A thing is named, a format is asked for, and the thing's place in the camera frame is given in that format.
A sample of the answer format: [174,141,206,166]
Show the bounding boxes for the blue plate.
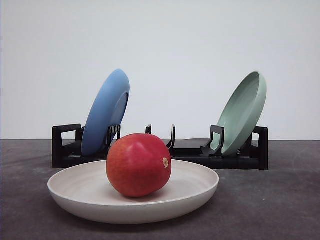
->
[81,69,131,156]

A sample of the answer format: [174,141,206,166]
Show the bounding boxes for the green plate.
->
[213,71,268,157]

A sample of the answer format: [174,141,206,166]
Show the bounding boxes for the black plate rack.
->
[52,123,269,170]

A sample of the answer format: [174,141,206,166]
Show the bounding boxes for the white plate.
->
[47,160,220,225]

